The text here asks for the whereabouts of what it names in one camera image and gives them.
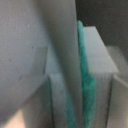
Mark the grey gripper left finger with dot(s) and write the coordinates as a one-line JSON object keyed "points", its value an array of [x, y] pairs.
{"points": [[59, 17]]}

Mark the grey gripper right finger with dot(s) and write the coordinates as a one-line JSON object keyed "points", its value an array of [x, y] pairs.
{"points": [[104, 81]]}

